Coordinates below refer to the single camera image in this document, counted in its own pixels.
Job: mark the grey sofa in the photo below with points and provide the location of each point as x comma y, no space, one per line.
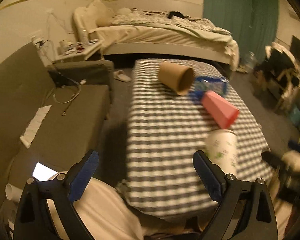
49,115

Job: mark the black garment on bed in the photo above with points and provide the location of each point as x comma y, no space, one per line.
175,14

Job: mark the beige pillow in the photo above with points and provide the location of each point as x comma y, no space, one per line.
100,13

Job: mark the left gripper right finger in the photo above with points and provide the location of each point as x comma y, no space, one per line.
257,220

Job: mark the white cup on sofa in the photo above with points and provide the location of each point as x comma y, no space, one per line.
13,193

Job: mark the wooden chair with clothes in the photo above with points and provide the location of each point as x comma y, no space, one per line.
279,67

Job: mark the brown paper cup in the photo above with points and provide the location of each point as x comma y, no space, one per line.
177,77

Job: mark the white slipper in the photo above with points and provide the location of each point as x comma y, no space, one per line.
121,76

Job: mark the teal plastic basket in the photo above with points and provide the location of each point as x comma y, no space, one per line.
294,115

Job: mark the wall power socket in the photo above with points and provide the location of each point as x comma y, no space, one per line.
37,38

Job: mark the blue label water bottle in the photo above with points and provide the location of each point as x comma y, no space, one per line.
203,84

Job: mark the white paper strip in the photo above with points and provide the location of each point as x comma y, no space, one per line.
30,132

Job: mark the lit smartphone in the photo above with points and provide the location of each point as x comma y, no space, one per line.
42,172

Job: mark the checkered tablecloth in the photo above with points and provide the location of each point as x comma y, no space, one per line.
163,132

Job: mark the large clear water jug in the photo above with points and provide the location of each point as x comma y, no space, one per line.
249,62

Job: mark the white paper cup green print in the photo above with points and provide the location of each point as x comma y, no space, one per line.
221,149

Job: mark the green curtain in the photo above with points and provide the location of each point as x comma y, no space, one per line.
252,23

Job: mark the pink plastic cup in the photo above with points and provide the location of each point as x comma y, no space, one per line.
223,112

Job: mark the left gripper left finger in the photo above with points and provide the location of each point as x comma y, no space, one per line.
34,220

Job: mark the white nightstand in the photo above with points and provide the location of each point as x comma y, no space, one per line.
80,55

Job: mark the bed with beige sheets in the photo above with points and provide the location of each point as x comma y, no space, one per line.
135,31

